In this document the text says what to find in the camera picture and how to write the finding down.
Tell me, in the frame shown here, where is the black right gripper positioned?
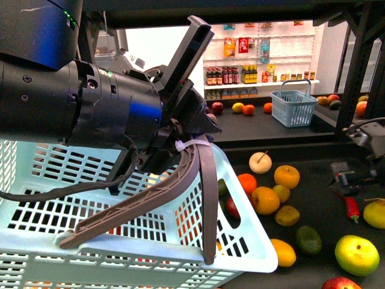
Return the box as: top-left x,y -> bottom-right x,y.
342,117 -> 384,186

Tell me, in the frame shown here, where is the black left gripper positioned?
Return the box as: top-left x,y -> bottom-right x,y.
137,16 -> 221,173

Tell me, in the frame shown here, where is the grey basket handle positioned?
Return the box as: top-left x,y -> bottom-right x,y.
60,135 -> 218,265

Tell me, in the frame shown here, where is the yellow lemon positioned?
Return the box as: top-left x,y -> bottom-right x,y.
232,102 -> 244,114
270,238 -> 297,267

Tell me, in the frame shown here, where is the large light blue basket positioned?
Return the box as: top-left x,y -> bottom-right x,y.
1,143 -> 278,288

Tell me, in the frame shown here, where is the black fruit shelf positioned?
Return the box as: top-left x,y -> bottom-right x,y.
81,0 -> 385,289

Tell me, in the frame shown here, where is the white goods shelf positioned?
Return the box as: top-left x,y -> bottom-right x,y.
203,20 -> 324,100

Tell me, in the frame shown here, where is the far peach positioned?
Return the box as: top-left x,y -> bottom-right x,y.
207,113 -> 217,123

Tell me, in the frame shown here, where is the red chili pepper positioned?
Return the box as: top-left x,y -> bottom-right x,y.
339,194 -> 360,223

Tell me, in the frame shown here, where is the white zip tie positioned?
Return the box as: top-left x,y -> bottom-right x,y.
174,139 -> 211,152

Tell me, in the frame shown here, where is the far red apple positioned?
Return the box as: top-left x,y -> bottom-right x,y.
211,102 -> 224,115

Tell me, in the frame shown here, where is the red apple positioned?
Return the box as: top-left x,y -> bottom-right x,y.
211,102 -> 224,115
226,196 -> 241,220
321,277 -> 362,289

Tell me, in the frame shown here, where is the yellow pear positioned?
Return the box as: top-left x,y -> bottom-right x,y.
363,197 -> 384,229

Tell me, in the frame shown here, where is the orange yellow apple back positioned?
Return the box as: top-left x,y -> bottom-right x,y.
274,165 -> 300,190

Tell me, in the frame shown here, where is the orange yellow apple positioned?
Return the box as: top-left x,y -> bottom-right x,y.
251,187 -> 280,216
274,165 -> 300,190

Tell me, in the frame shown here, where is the orange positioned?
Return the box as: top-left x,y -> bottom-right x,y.
242,105 -> 255,116
263,102 -> 273,114

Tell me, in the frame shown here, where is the brown kiwi upper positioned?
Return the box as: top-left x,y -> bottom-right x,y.
273,185 -> 291,204

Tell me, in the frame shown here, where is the green avocado front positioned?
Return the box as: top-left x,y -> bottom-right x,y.
296,225 -> 322,256

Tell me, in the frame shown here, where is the green avocado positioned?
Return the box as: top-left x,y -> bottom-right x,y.
296,225 -> 322,256
218,179 -> 229,197

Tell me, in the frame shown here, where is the green yellow apple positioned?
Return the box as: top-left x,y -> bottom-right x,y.
334,235 -> 380,277

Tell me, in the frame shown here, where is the far orange right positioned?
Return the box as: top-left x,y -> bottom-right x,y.
263,102 -> 273,114

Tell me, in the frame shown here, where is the orange yellow apple centre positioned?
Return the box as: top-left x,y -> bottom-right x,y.
251,187 -> 280,216

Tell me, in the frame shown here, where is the green avocado back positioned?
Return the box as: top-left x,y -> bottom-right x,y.
218,179 -> 229,197

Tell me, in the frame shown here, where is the small blue basket far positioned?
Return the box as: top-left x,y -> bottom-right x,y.
270,79 -> 318,128

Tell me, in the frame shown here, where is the orange tangerine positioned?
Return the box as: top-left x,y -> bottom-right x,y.
237,173 -> 257,197

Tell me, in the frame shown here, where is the red apple centre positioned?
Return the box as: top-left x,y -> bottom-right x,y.
226,196 -> 241,220

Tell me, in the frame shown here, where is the red apple front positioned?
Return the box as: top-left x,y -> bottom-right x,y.
321,277 -> 362,289

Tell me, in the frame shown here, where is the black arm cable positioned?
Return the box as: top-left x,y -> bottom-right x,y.
0,137 -> 140,202

